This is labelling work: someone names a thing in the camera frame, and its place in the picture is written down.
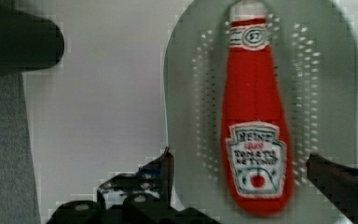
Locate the red plush ketchup bottle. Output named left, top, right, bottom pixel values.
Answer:
left=221, top=0, right=294, bottom=217

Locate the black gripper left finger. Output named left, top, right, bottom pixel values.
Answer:
left=46, top=147, right=220, bottom=224

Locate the grey-green oval strainer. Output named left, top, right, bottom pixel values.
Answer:
left=164, top=0, right=358, bottom=224

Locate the small black cylinder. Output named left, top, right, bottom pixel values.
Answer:
left=0, top=5, right=65, bottom=76

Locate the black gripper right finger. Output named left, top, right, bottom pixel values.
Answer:
left=306, top=153, right=358, bottom=224

